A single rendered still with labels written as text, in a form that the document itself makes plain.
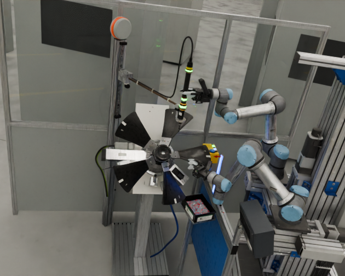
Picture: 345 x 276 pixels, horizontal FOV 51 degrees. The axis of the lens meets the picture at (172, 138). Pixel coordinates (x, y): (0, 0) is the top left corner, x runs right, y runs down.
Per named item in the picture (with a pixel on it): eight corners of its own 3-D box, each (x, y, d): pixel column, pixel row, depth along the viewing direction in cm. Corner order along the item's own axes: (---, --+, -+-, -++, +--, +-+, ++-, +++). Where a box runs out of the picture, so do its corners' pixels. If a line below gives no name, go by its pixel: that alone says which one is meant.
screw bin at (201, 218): (180, 203, 270) (182, 196, 266) (200, 200, 277) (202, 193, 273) (193, 223, 253) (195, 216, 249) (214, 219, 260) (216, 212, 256)
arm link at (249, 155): (310, 206, 221) (253, 135, 221) (305, 219, 209) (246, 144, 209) (293, 213, 228) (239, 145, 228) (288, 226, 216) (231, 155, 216)
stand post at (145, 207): (133, 259, 321) (143, 174, 278) (143, 259, 323) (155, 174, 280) (133, 264, 317) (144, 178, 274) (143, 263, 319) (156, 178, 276)
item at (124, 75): (116, 79, 280) (117, 69, 276) (124, 78, 285) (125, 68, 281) (125, 84, 274) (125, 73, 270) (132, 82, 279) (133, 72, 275)
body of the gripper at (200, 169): (191, 166, 243) (206, 174, 236) (200, 160, 248) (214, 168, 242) (191, 174, 247) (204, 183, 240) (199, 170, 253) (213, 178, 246)
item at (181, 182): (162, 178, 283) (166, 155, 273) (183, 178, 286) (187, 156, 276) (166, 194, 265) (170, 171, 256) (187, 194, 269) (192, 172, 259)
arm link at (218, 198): (226, 199, 248) (229, 185, 243) (220, 207, 239) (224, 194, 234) (216, 194, 251) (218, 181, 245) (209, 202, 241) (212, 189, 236)
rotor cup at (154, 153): (149, 165, 258) (152, 162, 246) (150, 144, 261) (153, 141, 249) (170, 165, 261) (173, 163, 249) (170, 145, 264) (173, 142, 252)
